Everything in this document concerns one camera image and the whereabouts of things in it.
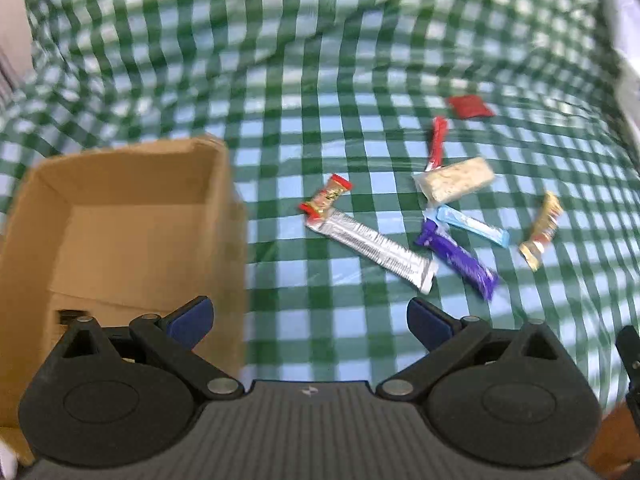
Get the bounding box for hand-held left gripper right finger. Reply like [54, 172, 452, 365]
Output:
[375, 297, 573, 401]

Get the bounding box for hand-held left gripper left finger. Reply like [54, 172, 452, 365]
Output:
[60, 296, 244, 401]

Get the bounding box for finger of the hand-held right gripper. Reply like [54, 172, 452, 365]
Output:
[615, 325, 640, 412]

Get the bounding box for brown cardboard box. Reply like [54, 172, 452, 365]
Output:
[0, 135, 249, 467]

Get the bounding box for red square snack packet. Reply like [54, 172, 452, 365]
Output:
[446, 94, 494, 120]

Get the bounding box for purple snack bar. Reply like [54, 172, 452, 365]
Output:
[414, 218, 500, 302]

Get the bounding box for silver snack bar wrapper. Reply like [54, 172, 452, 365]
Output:
[305, 209, 440, 295]

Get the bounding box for light blue snack bar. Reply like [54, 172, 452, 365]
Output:
[436, 204, 511, 249]

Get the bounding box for clear-wrapped puffed rice bar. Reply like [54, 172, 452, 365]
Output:
[412, 156, 496, 206]

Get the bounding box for gold snack packet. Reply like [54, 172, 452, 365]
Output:
[518, 190, 565, 272]

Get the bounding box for red and yellow candy packet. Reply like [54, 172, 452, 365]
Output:
[298, 173, 353, 219]

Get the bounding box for red stick snack packet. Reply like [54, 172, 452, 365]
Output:
[424, 115, 450, 172]

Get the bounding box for green checked tablecloth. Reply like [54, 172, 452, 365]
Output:
[0, 0, 640, 423]

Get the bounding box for white printed cloth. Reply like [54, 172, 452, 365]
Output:
[599, 0, 640, 128]

